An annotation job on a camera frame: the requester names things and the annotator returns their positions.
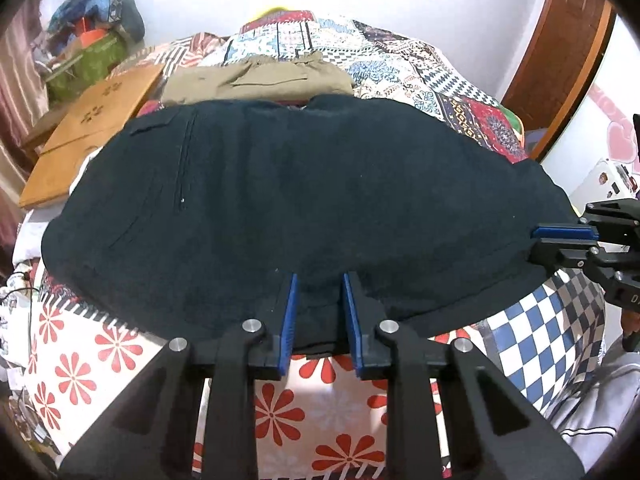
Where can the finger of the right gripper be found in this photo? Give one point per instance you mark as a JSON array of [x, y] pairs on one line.
[[552, 259], [565, 232]]

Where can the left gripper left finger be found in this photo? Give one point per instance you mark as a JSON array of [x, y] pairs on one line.
[[148, 431]]

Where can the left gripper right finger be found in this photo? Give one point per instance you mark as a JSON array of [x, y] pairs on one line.
[[453, 391]]

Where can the dark navy pants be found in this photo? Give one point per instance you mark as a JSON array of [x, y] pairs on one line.
[[191, 216]]

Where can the white grey striped cloth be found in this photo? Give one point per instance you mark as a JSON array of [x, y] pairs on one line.
[[591, 415]]

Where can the colourful patchwork bed quilt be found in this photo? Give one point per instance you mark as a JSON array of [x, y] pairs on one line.
[[241, 231]]

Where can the brown wooden door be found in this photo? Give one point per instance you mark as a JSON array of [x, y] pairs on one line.
[[558, 66]]

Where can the folded khaki pants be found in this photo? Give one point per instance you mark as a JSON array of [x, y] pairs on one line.
[[258, 77]]

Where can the pink striped curtain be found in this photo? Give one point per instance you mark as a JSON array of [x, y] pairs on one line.
[[24, 101]]

